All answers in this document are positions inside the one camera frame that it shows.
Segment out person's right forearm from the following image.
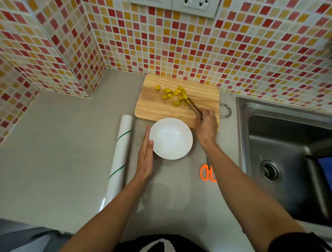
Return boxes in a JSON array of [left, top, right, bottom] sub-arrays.
[[201, 143, 306, 252]]

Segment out blue object in sink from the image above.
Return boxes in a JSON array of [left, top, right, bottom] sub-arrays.
[[317, 156, 332, 193]]

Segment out wooden cutting board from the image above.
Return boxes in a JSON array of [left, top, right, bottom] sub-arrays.
[[134, 73, 232, 132]]

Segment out dark kitchen tongs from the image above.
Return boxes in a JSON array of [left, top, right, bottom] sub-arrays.
[[186, 97, 203, 120]]

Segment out stainless steel sink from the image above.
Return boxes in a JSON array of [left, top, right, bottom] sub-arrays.
[[236, 97, 332, 227]]

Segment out white ceramic bowl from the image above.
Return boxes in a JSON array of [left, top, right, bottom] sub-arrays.
[[149, 118, 193, 160]]

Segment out person's left hand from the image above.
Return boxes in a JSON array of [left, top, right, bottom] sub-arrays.
[[134, 125, 155, 183]]

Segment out black shirt with white print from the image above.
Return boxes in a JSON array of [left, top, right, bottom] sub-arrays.
[[114, 232, 332, 252]]

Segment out orange handled scissors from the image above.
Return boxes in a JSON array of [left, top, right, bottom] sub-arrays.
[[200, 157, 217, 183]]

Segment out round metal sink drain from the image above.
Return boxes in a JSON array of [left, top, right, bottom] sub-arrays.
[[260, 160, 282, 183]]

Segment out pile of yellow food cubes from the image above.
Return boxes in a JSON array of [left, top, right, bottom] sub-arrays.
[[155, 84, 191, 107]]

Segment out white wall socket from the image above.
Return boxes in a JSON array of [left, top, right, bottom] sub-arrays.
[[171, 0, 221, 19]]

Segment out white roll with green lines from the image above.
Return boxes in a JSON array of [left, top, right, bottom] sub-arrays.
[[100, 115, 133, 211]]

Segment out person's left forearm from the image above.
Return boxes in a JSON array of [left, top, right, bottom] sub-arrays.
[[58, 178, 152, 252]]

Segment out person's right hand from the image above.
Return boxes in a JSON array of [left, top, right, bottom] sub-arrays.
[[195, 109, 218, 151]]

